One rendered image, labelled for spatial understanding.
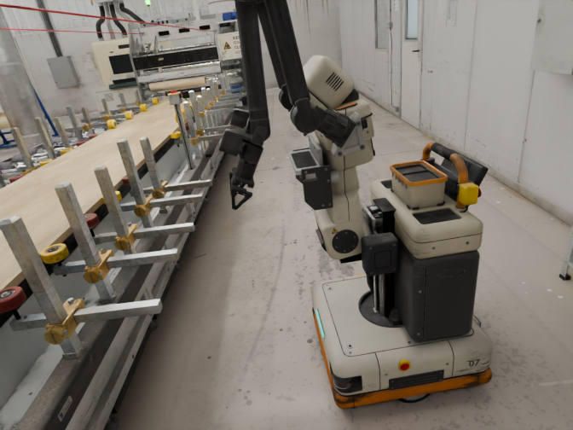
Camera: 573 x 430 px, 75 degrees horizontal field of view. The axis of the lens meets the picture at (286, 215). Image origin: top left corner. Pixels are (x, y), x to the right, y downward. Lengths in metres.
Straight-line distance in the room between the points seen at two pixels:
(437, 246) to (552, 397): 0.88
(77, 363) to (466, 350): 1.38
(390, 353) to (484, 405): 0.47
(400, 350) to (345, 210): 0.62
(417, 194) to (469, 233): 0.22
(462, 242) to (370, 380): 0.65
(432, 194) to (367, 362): 0.70
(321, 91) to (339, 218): 0.46
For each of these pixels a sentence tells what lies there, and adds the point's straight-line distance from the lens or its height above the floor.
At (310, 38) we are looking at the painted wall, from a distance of 12.00.
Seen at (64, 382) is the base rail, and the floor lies 0.70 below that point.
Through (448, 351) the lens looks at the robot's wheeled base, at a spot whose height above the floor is 0.26.
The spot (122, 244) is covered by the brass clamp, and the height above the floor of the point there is 0.81.
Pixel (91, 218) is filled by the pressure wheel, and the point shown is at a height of 0.91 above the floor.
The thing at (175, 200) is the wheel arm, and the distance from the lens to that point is 1.81.
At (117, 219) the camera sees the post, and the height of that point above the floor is 0.90.
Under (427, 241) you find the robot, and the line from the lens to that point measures 1.37.
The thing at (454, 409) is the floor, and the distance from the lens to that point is 1.86.
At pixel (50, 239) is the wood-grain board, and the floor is 0.90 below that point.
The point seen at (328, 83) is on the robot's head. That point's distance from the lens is 1.27.
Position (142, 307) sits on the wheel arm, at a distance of 1.17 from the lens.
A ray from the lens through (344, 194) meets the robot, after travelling 1.41.
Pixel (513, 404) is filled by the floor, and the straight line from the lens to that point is 1.94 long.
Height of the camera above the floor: 1.46
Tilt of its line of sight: 25 degrees down
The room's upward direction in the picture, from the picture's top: 8 degrees counter-clockwise
